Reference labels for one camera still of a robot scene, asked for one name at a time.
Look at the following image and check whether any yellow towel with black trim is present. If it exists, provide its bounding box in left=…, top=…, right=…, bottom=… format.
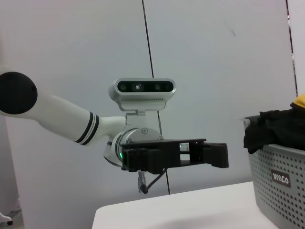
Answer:
left=290, top=93, right=305, bottom=112

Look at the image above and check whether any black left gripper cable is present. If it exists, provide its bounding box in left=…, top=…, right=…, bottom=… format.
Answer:
left=140, top=168, right=168, bottom=195

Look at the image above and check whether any white chair base with caster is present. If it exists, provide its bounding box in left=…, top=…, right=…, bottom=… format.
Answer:
left=0, top=210, right=14, bottom=225

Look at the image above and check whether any black cloth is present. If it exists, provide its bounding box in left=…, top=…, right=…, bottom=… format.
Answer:
left=243, top=104, right=305, bottom=155

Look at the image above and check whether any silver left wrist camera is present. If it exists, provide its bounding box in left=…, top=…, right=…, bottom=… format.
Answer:
left=108, top=78, right=177, bottom=130

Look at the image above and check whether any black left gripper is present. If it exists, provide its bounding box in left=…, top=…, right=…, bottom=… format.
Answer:
left=120, top=138, right=229, bottom=173

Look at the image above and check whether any grey perforated plastic storage box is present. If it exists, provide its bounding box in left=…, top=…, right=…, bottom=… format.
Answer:
left=242, top=115, right=305, bottom=228

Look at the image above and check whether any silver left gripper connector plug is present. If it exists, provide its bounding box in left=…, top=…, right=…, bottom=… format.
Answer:
left=137, top=170, right=147, bottom=193

